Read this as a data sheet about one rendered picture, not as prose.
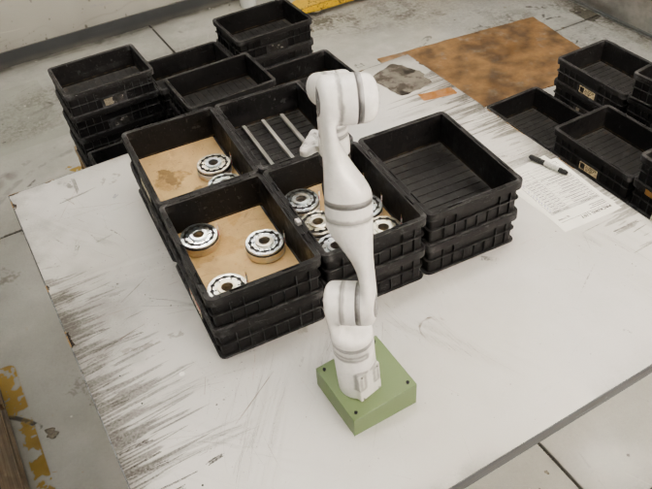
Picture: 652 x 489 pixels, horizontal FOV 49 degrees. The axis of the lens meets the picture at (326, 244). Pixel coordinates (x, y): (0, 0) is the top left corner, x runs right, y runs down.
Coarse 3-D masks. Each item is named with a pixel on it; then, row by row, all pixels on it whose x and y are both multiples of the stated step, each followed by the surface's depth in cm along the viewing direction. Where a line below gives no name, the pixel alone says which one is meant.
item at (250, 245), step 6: (252, 234) 193; (258, 234) 193; (264, 234) 193; (270, 234) 192; (276, 234) 193; (246, 240) 191; (252, 240) 191; (276, 240) 191; (282, 240) 190; (246, 246) 189; (252, 246) 189; (270, 246) 189; (276, 246) 189; (252, 252) 188; (258, 252) 187; (264, 252) 188; (270, 252) 187; (276, 252) 188
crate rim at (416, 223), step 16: (352, 144) 209; (304, 160) 204; (368, 160) 203; (384, 176) 197; (400, 192) 191; (288, 208) 189; (416, 208) 186; (304, 224) 184; (400, 224) 182; (416, 224) 183; (384, 240) 181; (336, 256) 176
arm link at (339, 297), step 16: (336, 288) 144; (352, 288) 144; (336, 304) 143; (352, 304) 143; (336, 320) 144; (352, 320) 144; (336, 336) 149; (352, 336) 151; (368, 336) 152; (352, 352) 152
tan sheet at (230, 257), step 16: (256, 208) 206; (224, 224) 201; (240, 224) 201; (256, 224) 200; (272, 224) 200; (224, 240) 197; (240, 240) 196; (208, 256) 192; (224, 256) 192; (240, 256) 191; (288, 256) 190; (208, 272) 188; (224, 272) 187; (240, 272) 187; (256, 272) 187; (272, 272) 186
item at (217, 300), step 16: (256, 176) 200; (208, 192) 196; (272, 192) 195; (160, 208) 192; (176, 240) 183; (304, 240) 180; (320, 256) 175; (192, 272) 174; (288, 272) 172; (304, 272) 175; (240, 288) 169; (256, 288) 171; (208, 304) 168
